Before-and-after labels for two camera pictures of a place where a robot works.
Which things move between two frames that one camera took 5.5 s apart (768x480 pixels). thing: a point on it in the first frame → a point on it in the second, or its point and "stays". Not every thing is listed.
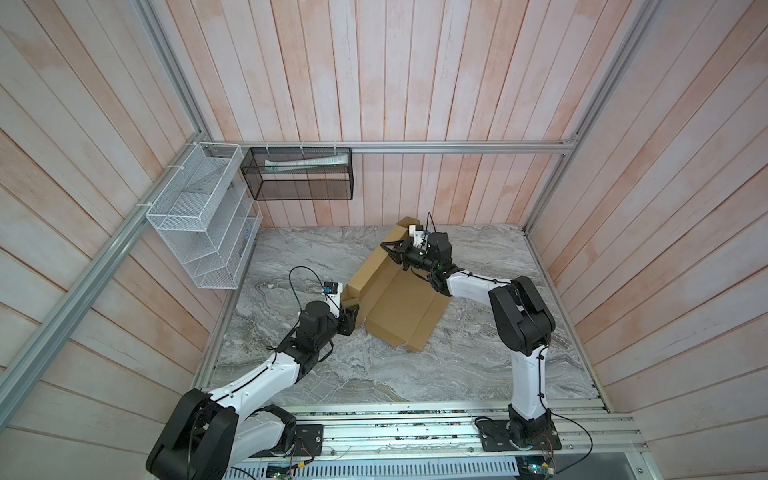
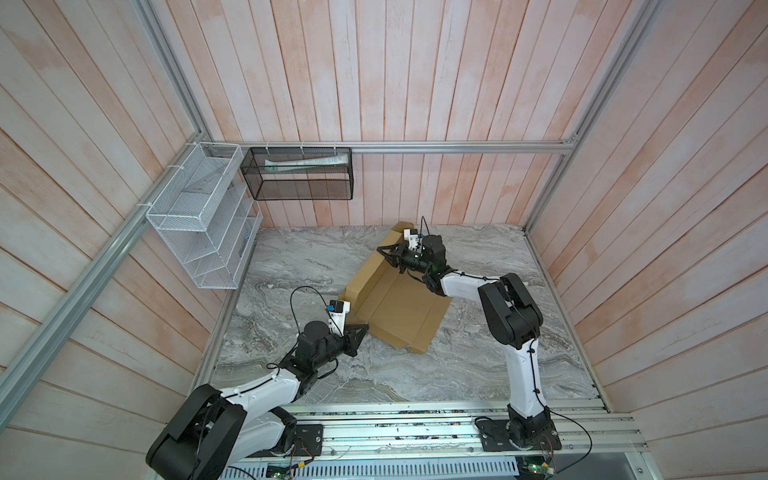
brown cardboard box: [395, 302] stays
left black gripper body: [345, 323] → [334, 346]
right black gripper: [403, 252] stays
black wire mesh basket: [299, 173] stays
